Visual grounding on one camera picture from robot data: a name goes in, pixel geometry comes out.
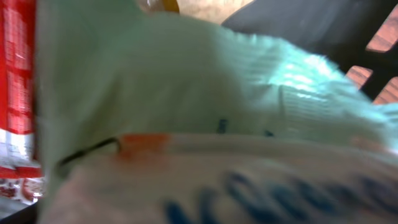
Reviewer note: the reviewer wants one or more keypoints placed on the red snack stick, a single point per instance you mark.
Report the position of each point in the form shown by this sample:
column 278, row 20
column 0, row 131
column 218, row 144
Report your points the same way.
column 17, row 89

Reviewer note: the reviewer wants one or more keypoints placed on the teal tissue pack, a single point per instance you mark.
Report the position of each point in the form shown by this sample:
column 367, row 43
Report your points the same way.
column 108, row 67

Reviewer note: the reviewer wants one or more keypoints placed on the beige brown snack bag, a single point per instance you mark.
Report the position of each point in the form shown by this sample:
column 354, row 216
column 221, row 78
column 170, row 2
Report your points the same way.
column 18, row 186

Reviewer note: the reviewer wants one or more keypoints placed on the orange tissue pack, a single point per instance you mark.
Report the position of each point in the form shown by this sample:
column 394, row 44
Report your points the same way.
column 209, row 178

